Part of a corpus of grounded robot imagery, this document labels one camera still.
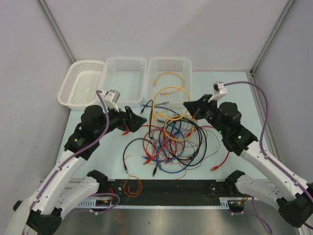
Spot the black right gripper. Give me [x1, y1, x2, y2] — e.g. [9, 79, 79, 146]
[183, 94, 227, 136]

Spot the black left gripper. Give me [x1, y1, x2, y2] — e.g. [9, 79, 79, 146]
[94, 102, 146, 138]

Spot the short black ethernet cable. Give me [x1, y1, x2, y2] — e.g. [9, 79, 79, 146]
[147, 99, 157, 138]

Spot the orange thin wire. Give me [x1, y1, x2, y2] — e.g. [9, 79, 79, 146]
[153, 133, 185, 164]
[124, 174, 143, 198]

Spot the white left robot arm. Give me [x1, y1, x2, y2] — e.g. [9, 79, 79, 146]
[5, 105, 147, 235]

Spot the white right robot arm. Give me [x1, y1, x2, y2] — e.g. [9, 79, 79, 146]
[183, 94, 313, 228]

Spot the clear right plastic basket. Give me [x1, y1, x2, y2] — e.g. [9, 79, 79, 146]
[143, 57, 193, 107]

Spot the clear plastic basket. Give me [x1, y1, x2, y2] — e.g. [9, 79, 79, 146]
[99, 57, 148, 107]
[143, 57, 193, 107]

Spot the clear middle plastic basket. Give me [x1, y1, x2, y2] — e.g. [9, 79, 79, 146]
[99, 57, 148, 107]

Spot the cream perforated plastic basket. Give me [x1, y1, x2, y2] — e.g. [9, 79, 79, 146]
[57, 60, 107, 110]

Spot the thin blue wire top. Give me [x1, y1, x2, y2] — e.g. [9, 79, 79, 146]
[139, 100, 180, 118]

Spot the blue ethernet cable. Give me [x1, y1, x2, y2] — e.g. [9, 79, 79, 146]
[143, 119, 196, 177]

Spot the red ethernet cable centre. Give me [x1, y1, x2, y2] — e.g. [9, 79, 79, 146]
[121, 124, 172, 165]

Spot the red ethernet cable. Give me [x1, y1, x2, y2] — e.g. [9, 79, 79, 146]
[121, 124, 172, 165]
[200, 125, 230, 172]

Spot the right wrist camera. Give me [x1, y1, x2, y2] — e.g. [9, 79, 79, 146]
[208, 82, 228, 102]

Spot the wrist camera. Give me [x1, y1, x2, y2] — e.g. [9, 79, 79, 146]
[208, 82, 228, 102]
[103, 90, 120, 110]

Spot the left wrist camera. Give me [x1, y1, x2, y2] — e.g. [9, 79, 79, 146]
[103, 90, 120, 110]

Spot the thin red wire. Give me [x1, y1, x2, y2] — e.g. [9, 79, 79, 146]
[143, 115, 221, 181]

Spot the long black cable loop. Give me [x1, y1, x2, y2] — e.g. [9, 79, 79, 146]
[168, 116, 209, 167]

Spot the black ethernet cable left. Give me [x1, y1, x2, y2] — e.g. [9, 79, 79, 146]
[122, 138, 147, 175]

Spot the thin brown wire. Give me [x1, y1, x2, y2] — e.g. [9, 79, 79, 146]
[185, 132, 222, 162]

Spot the red ethernet cable right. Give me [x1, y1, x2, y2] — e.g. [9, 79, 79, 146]
[200, 125, 230, 172]

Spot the orange thin wire front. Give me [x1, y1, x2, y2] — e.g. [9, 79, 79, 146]
[124, 174, 143, 198]

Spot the black mounting base plate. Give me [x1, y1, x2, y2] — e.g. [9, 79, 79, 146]
[108, 179, 244, 207]

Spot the white slotted cable duct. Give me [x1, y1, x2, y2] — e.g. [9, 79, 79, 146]
[77, 198, 118, 209]

